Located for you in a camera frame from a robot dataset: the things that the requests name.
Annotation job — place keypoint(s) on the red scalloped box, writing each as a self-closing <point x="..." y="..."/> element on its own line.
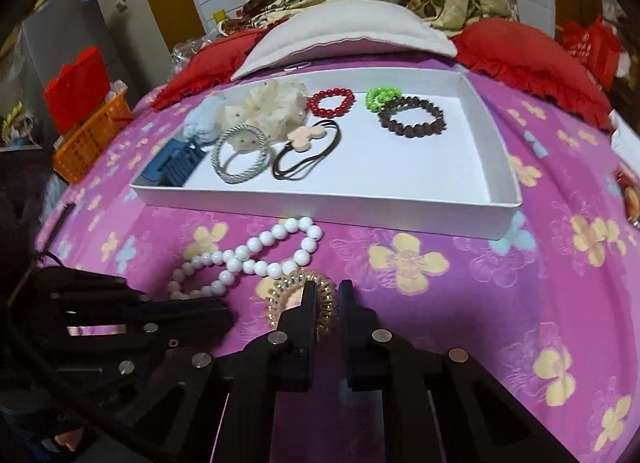
<point x="75" y="88"/>

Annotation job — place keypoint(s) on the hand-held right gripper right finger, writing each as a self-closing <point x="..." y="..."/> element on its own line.
<point x="350" y="313"/>

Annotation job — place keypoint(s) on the pink flower blanket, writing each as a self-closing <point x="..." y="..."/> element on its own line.
<point x="500" y="293"/>

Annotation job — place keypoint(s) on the brown ornament at edge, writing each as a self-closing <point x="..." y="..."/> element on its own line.
<point x="631" y="198"/>

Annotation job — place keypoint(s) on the orange plastic basket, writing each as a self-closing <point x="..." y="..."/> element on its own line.
<point x="85" y="143"/>

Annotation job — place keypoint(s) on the red frilled cushion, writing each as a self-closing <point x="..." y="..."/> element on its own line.
<point x="525" y="58"/>
<point x="210" y="63"/>

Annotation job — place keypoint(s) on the cream dotted scrunchie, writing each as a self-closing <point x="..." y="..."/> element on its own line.
<point x="260" y="103"/>

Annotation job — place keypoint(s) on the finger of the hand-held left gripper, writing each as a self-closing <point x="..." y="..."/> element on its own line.
<point x="195" y="318"/>

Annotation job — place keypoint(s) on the blue hair claw clip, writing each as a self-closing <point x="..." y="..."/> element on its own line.
<point x="160" y="168"/>

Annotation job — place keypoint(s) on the light blue scrunchie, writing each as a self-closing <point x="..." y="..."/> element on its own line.
<point x="200" y="123"/>

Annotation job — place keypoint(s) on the clear plastic bags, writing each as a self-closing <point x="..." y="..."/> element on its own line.
<point x="195" y="50"/>

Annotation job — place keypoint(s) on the small white box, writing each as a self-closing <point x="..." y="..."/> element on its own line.
<point x="627" y="135"/>

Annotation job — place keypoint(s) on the grey refrigerator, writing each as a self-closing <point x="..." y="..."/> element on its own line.
<point x="75" y="28"/>

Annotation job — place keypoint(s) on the white cardboard box tray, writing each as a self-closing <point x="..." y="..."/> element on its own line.
<point x="400" y="168"/>

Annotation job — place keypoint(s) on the red paper bag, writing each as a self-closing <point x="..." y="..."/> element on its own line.
<point x="590" y="48"/>

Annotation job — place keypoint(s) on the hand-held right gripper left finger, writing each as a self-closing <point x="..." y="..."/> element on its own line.
<point x="310" y="308"/>

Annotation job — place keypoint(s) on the beige pillow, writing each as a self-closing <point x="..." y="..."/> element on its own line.
<point x="350" y="23"/>

